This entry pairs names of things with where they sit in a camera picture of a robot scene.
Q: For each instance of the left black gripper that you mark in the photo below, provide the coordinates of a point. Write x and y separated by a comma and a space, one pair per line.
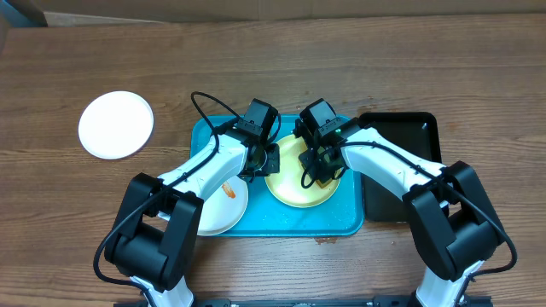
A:
274, 166

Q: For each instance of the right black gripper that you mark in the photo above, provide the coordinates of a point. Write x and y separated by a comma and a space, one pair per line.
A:
314, 161

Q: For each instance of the yellow-green plate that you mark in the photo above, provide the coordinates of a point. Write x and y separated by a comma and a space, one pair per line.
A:
285, 185

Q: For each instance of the white plate with stain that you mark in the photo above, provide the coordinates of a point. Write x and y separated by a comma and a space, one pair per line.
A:
116, 125

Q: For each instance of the yellow green sponge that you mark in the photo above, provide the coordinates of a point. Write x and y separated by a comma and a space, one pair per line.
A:
322, 184

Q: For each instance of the white plate near arm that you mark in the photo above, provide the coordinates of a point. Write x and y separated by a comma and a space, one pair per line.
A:
225, 208

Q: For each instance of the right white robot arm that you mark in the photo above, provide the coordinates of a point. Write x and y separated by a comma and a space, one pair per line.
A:
455, 228

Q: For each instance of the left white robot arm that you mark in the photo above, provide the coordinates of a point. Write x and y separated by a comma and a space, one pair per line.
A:
154, 234

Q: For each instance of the blue plastic tray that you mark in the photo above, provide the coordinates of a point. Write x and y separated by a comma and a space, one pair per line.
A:
342, 214

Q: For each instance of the black water tray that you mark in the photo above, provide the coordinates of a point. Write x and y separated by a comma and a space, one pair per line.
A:
415, 132

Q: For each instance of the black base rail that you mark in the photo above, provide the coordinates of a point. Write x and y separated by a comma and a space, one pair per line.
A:
378, 301

